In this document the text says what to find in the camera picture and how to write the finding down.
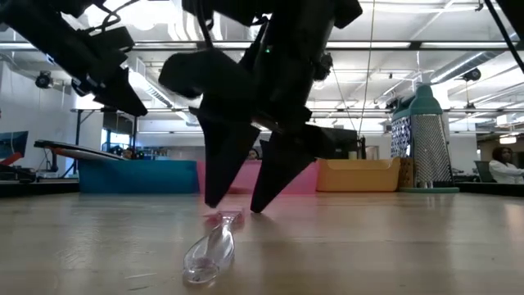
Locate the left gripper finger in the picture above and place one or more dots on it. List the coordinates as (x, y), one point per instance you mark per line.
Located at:
(123, 94)

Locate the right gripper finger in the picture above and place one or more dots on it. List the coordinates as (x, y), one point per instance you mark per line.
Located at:
(225, 155)
(278, 172)

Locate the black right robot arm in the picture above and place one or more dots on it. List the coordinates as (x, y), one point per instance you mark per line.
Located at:
(229, 10)

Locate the black background robot arm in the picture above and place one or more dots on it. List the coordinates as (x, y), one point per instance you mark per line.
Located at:
(53, 167)

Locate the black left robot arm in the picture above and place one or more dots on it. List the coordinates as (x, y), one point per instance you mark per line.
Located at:
(41, 28)

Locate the pink plastic bin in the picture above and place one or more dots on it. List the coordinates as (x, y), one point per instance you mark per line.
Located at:
(245, 176)

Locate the black ceiling track light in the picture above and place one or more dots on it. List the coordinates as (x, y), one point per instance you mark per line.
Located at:
(472, 74)
(327, 65)
(43, 80)

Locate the black monitor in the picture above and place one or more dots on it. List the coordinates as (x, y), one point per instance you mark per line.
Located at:
(341, 143)

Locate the small pale cup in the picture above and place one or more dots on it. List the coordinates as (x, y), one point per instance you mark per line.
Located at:
(353, 155)

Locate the orange plastic bin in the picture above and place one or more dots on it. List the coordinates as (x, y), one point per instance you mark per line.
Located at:
(356, 176)

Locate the blue plastic bin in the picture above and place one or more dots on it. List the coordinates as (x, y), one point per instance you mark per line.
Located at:
(135, 176)

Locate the small monitor blue screen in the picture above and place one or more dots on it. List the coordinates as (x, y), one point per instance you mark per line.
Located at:
(16, 141)

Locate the brown perforated box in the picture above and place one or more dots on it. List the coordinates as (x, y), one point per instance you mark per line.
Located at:
(405, 174)

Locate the office chair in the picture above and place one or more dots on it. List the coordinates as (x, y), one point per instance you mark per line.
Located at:
(483, 172)

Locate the lit ceiling lamp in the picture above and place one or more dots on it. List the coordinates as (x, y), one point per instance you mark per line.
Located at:
(507, 140)

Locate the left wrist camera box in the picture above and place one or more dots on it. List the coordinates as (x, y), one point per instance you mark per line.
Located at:
(112, 39)

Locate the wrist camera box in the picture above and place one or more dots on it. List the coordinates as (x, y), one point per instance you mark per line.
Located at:
(196, 73)
(112, 39)

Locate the black frame stand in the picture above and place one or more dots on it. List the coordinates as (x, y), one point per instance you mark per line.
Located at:
(77, 139)

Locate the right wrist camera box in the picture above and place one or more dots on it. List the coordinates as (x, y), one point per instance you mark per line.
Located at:
(196, 73)

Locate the black frame rail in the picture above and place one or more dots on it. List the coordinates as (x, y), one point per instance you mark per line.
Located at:
(41, 186)
(491, 189)

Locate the black frame beam with lights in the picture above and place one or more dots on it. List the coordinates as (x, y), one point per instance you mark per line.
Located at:
(415, 45)

